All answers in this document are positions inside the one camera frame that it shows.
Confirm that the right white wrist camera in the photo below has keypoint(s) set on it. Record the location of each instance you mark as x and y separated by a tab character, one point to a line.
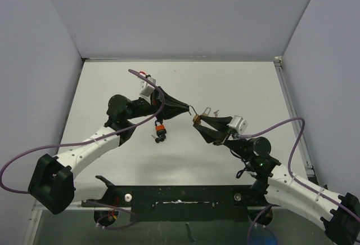
237	126

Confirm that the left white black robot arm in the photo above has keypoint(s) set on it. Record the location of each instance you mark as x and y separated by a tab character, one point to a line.
53	182

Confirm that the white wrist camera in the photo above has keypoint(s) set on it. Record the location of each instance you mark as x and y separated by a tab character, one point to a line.
237	126
147	89

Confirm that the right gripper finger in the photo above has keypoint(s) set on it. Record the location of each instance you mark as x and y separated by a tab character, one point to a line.
218	123
208	134

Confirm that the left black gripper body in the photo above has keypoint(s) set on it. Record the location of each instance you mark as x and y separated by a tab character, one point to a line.
156	102

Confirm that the black head keys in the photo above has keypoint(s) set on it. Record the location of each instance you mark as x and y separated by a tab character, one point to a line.
159	139

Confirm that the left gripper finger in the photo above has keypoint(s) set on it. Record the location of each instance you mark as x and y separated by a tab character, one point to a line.
172	102
170	112

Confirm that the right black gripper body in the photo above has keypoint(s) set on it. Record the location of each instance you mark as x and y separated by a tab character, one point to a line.
230	138

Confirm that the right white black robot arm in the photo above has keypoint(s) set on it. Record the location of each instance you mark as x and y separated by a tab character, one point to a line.
336	214

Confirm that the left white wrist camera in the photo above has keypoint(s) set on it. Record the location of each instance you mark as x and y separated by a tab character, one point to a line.
147	89

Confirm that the aluminium frame rail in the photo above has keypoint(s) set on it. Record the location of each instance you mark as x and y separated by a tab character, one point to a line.
303	149

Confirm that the orange black padlock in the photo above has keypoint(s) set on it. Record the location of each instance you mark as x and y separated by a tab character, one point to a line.
160	128

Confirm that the brass padlock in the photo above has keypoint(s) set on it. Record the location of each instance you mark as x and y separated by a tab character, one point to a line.
207	111
195	115

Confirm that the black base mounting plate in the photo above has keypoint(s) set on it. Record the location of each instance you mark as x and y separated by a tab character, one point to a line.
185	203

